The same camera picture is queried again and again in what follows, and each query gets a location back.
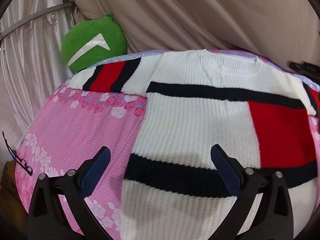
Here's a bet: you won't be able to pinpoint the pink floral bed sheet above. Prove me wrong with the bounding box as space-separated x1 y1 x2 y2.
14 49 320 240

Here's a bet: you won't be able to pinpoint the white satin curtain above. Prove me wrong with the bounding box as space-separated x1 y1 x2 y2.
1 0 74 133

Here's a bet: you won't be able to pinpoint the grey metal rod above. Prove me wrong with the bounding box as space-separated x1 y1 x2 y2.
1 2 74 40

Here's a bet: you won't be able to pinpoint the black eyeglasses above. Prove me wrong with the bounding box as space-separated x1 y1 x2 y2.
2 132 33 176

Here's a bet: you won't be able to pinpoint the white red black knit sweater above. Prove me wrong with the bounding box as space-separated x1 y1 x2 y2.
69 50 319 239

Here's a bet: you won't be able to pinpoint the beige draped curtain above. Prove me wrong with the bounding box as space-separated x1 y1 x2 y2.
71 0 319 68

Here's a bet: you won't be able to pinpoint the green plush pillow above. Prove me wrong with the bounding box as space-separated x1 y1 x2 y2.
61 13 127 72

